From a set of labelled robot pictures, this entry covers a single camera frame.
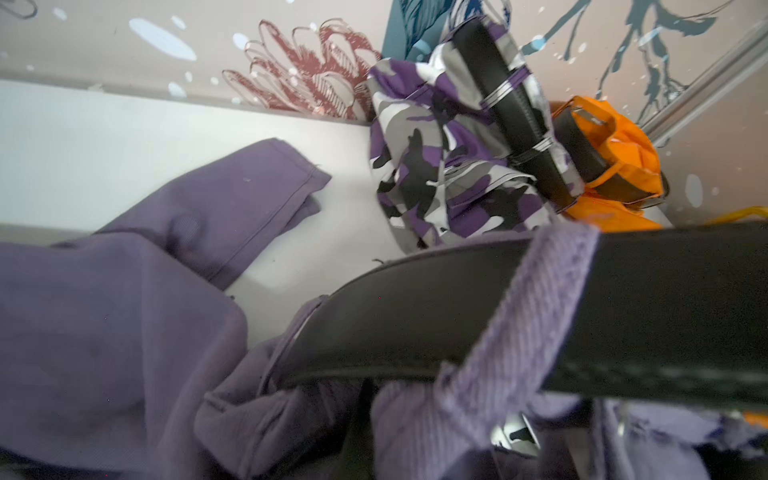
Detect lilac purple trousers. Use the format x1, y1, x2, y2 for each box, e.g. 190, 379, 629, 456
1, 140, 767, 479

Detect black belt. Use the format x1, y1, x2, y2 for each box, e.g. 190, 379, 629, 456
452, 18, 583, 213
553, 97, 669, 209
272, 222, 767, 411

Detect purple camouflage trousers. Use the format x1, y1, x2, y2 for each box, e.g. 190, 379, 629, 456
367, 16, 584, 253

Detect black belt on camouflage trousers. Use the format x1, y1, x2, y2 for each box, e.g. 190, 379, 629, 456
452, 18, 583, 213

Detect black belt on orange trousers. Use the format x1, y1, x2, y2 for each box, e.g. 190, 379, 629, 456
553, 97, 669, 209

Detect orange trousers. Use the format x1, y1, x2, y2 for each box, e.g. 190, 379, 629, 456
553, 96, 669, 233

